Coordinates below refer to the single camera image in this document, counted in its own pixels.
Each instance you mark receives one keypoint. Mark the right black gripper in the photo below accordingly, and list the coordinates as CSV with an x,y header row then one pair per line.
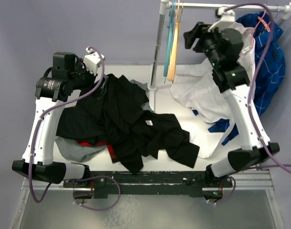
x,y
190,36

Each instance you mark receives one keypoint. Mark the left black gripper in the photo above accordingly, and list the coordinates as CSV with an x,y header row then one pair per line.
x,y
81,67

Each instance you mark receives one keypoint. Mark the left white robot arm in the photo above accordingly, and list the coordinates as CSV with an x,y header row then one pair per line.
x,y
68,73

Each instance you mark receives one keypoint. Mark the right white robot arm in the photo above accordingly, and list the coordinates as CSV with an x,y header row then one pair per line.
x,y
222,49

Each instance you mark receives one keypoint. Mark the teal plastic hanger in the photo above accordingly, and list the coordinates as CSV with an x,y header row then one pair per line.
x,y
171,27

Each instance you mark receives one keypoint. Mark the beige wooden hanger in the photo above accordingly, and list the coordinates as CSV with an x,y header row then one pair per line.
x,y
172,68

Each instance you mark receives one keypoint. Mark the red black plaid shirt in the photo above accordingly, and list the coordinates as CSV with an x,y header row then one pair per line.
x,y
110,149

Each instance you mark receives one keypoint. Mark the white shirt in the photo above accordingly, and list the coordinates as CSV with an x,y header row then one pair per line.
x,y
194,88

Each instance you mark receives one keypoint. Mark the pink hanger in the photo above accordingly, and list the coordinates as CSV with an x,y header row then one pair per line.
x,y
258,25

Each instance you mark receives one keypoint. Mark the grey shirt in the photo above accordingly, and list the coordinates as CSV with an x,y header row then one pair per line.
x,y
70,150

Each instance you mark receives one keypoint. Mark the blue plaid shirt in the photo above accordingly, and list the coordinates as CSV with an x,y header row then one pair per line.
x,y
271,72

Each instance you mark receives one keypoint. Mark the metal clothes rack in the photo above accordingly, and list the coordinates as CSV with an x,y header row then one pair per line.
x,y
165,5

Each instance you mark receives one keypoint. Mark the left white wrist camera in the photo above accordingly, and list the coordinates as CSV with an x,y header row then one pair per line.
x,y
92,60

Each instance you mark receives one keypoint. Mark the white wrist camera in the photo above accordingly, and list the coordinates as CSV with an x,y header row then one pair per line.
x,y
92,60
224,19

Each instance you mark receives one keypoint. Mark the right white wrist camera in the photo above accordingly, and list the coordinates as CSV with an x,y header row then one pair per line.
x,y
224,19

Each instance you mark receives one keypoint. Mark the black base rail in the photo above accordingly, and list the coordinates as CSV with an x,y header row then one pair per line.
x,y
189,183

